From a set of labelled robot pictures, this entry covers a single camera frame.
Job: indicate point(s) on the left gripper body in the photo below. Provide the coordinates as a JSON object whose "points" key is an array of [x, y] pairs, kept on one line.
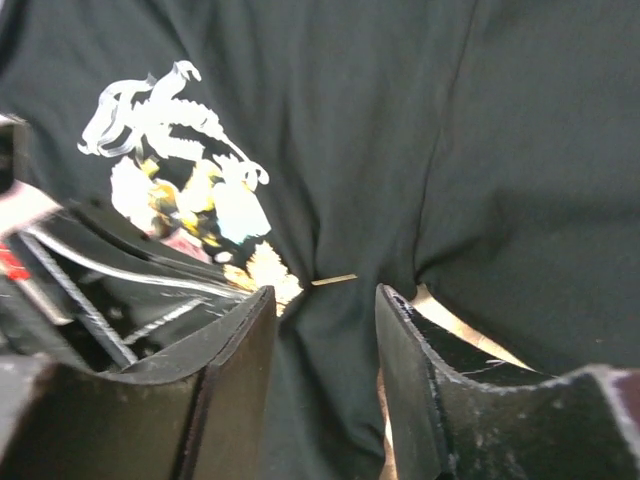
{"points": [[33, 320]]}

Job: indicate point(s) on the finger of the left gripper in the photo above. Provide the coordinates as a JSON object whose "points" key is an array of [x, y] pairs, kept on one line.
{"points": [[130, 298]]}

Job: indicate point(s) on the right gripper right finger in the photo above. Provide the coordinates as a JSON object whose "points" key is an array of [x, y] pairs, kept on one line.
{"points": [[456, 412]]}

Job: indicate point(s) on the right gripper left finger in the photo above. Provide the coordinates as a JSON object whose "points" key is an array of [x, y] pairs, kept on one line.
{"points": [[192, 411]]}

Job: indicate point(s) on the pink gold brooch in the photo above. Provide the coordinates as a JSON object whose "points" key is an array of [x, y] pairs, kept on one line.
{"points": [[265, 268]]}

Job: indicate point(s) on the black floral t-shirt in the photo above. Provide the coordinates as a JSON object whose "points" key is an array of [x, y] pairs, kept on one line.
{"points": [[487, 150]]}

